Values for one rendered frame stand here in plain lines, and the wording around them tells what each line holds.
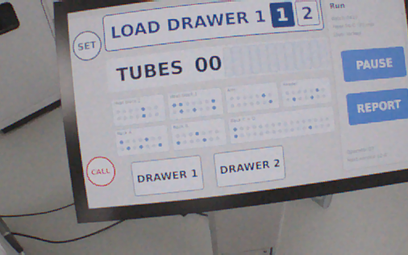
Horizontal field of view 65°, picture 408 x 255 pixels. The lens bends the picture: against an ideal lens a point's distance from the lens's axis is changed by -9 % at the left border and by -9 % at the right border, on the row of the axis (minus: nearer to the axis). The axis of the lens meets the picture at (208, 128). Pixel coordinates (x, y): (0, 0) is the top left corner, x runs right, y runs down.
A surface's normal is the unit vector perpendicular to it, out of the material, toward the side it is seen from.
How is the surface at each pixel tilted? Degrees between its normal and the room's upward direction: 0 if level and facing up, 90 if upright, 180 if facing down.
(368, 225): 1
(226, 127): 50
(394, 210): 0
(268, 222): 90
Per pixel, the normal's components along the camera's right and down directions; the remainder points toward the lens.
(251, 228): 0.09, 0.66
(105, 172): 0.03, 0.03
